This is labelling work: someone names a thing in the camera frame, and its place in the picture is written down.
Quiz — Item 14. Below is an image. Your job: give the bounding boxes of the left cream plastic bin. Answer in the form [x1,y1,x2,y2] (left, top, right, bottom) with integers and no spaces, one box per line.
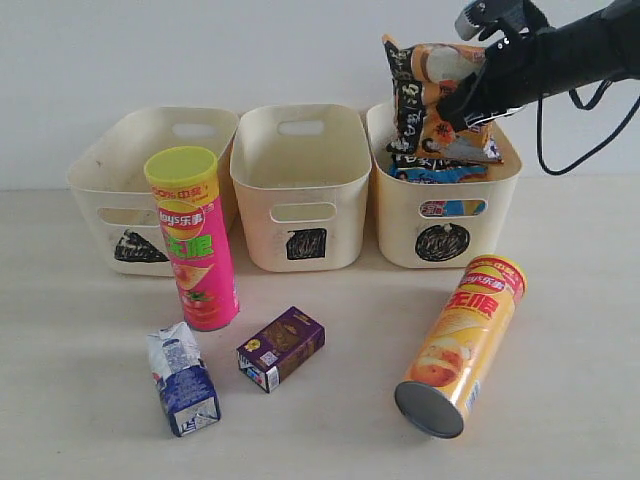
[67,106,240,277]

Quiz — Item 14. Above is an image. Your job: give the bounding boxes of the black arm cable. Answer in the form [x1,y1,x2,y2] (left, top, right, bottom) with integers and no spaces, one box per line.
[534,79,640,175]

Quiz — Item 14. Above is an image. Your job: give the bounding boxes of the orange instant noodle bag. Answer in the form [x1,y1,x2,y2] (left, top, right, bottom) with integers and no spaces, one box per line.
[382,34,502,163]

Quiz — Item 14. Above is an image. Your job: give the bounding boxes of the blue white milk carton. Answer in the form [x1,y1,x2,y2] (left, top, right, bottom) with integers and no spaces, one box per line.
[146,322,221,437]

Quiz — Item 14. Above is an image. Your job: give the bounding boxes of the right cream plastic bin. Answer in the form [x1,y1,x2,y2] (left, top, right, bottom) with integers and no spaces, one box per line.
[365,100,522,269]

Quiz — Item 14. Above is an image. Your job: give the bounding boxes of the middle cream plastic bin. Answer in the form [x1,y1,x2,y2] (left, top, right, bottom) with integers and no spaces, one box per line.
[230,104,372,272]

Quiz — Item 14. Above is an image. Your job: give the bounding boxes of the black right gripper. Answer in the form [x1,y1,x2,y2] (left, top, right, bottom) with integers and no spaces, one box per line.
[436,29,555,132]

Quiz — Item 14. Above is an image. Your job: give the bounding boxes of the purple drink carton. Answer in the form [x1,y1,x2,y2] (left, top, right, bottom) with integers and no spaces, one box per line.
[236,306,326,393]

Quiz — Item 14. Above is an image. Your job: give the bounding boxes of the blue instant noodle bag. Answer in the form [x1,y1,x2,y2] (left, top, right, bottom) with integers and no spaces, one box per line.
[385,153,504,218]

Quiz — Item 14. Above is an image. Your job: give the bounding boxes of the cream plastic bin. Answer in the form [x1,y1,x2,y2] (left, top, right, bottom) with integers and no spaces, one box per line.
[67,106,240,277]
[230,104,372,272]
[365,100,522,269]

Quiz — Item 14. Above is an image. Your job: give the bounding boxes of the pink Lays chips can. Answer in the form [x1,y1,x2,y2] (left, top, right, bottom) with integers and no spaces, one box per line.
[144,146,239,331]

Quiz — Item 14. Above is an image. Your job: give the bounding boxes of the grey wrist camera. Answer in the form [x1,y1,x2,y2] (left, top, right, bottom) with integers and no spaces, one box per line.
[454,0,527,41]

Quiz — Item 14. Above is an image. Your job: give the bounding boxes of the yellow Lays chips can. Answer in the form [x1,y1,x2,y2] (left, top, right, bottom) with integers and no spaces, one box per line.
[394,254,527,439]

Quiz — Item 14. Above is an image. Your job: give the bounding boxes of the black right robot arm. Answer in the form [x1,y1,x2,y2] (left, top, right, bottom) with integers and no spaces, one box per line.
[437,1,639,131]

